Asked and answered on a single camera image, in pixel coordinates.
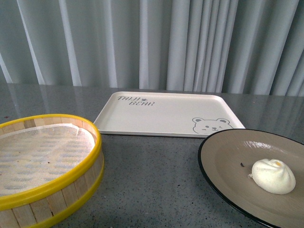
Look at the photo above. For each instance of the beige plate with black rim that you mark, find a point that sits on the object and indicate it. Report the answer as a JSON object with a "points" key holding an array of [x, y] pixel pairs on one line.
{"points": [[226, 159]]}

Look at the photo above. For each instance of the white steamed bun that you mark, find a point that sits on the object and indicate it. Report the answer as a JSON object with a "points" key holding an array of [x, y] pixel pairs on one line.
{"points": [[273, 176]]}

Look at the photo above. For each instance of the white bear print tray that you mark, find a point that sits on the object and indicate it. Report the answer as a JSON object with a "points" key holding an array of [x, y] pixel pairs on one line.
{"points": [[165, 114]]}

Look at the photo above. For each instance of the yellow rimmed bamboo steamer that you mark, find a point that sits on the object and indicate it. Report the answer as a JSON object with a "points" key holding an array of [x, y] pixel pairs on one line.
{"points": [[50, 203]]}

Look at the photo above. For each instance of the grey pleated curtain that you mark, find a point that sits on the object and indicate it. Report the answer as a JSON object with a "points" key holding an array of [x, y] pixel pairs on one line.
{"points": [[229, 46]]}

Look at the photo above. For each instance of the white mesh steamer liner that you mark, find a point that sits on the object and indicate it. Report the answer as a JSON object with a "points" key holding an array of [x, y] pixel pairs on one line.
{"points": [[35, 156]]}

